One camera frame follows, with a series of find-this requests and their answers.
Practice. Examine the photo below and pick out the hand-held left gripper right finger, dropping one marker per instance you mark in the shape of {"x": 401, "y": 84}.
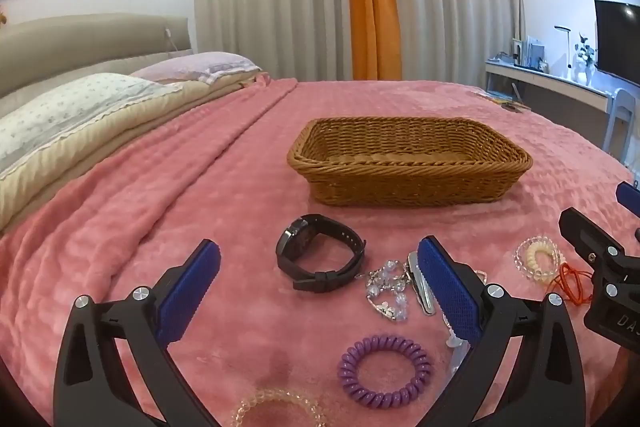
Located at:
{"x": 450, "y": 292}

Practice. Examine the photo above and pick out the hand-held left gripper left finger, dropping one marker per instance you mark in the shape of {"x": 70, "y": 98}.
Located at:
{"x": 190, "y": 292}

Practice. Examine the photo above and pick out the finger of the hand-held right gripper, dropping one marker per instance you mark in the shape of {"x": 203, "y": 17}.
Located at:
{"x": 585, "y": 237}
{"x": 629, "y": 195}

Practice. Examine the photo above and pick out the silver metal hair clip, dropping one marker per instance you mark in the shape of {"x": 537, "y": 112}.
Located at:
{"x": 419, "y": 287}

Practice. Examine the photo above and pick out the black wrist watch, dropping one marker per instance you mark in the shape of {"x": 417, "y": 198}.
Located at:
{"x": 295, "y": 252}

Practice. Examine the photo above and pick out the brown wicker basket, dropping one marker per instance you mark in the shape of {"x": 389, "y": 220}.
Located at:
{"x": 400, "y": 179}

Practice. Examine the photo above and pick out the clear plastic hair clip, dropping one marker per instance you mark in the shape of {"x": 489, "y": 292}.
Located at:
{"x": 456, "y": 347}

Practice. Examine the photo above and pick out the pink fleece blanket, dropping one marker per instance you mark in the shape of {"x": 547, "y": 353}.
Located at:
{"x": 200, "y": 207}

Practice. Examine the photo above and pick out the pale blue chair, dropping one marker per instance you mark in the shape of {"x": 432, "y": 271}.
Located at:
{"x": 622, "y": 107}

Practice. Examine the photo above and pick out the white desk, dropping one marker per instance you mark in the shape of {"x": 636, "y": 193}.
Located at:
{"x": 550, "y": 87}

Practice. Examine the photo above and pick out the plant in white vase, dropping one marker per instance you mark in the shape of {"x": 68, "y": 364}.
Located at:
{"x": 584, "y": 62}

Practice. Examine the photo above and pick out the thin desk lamp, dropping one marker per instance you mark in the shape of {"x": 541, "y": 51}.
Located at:
{"x": 570, "y": 52}

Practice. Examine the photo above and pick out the black television screen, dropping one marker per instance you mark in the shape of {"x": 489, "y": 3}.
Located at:
{"x": 617, "y": 37}

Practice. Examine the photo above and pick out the flat magazines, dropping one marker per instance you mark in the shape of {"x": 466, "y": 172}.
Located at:
{"x": 500, "y": 97}

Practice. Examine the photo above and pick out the beige quilt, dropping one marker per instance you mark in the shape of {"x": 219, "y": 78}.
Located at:
{"x": 100, "y": 152}

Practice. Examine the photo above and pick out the books on stand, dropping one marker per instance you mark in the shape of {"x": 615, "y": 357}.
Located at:
{"x": 530, "y": 52}

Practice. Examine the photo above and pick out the white floral pillow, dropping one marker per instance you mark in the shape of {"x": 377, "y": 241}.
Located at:
{"x": 65, "y": 112}

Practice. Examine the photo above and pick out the lilac pillow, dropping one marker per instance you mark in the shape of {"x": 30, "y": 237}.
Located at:
{"x": 200, "y": 64}

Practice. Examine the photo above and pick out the beige padded headboard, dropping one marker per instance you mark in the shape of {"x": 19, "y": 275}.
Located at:
{"x": 75, "y": 39}

